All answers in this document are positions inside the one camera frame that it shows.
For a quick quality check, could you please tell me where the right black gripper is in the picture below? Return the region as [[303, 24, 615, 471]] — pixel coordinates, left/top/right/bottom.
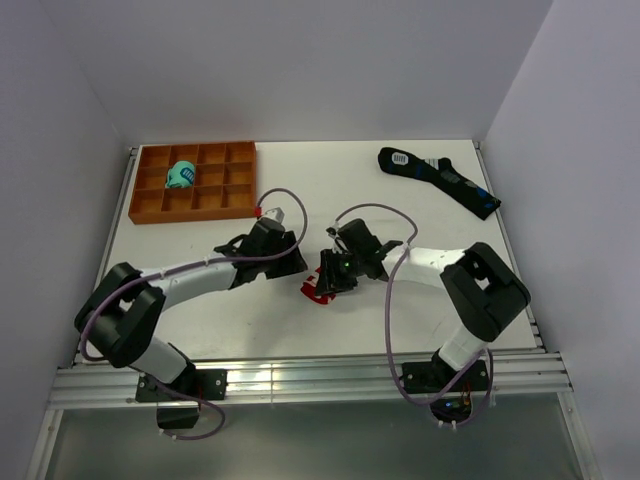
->
[[314, 247, 365, 295]]

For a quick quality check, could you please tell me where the red white striped sock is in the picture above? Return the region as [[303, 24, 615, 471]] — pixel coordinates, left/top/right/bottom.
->
[[300, 267, 336, 306]]

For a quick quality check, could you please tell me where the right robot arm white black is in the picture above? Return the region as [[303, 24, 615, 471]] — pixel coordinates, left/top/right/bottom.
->
[[315, 218, 531, 390]]

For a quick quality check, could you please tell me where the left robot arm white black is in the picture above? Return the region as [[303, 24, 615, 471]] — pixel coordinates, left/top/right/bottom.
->
[[74, 217, 307, 399]]

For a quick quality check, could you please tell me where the orange compartment tray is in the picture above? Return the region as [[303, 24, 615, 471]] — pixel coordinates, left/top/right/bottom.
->
[[129, 141, 257, 225]]

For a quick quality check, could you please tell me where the rolled teal sock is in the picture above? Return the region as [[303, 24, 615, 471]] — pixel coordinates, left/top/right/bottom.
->
[[165, 160, 196, 189]]

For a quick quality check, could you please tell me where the black blue patterned sock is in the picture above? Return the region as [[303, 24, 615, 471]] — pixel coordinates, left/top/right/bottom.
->
[[377, 147, 501, 220]]

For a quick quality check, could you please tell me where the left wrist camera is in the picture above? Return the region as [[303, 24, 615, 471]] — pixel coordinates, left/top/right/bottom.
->
[[254, 206, 285, 224]]

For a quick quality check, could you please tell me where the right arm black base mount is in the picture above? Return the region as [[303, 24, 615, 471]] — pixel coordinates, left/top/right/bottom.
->
[[400, 354, 493, 427]]

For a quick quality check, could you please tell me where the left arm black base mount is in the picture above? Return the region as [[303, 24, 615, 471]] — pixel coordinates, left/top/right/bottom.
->
[[134, 367, 228, 441]]

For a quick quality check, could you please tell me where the aluminium table frame rail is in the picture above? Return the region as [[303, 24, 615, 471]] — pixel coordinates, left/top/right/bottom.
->
[[48, 140, 573, 410]]

